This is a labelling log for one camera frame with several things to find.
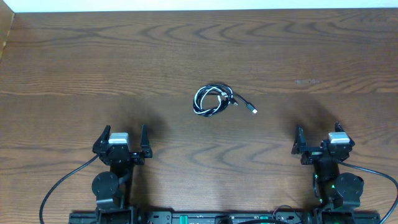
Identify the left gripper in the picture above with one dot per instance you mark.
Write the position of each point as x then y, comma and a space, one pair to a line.
138, 160

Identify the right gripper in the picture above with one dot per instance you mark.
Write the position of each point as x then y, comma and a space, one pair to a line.
312, 154

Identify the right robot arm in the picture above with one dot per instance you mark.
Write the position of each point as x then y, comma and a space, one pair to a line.
339, 193

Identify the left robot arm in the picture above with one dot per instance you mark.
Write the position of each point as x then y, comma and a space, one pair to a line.
112, 188

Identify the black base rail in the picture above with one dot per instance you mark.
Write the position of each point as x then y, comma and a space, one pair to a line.
160, 217

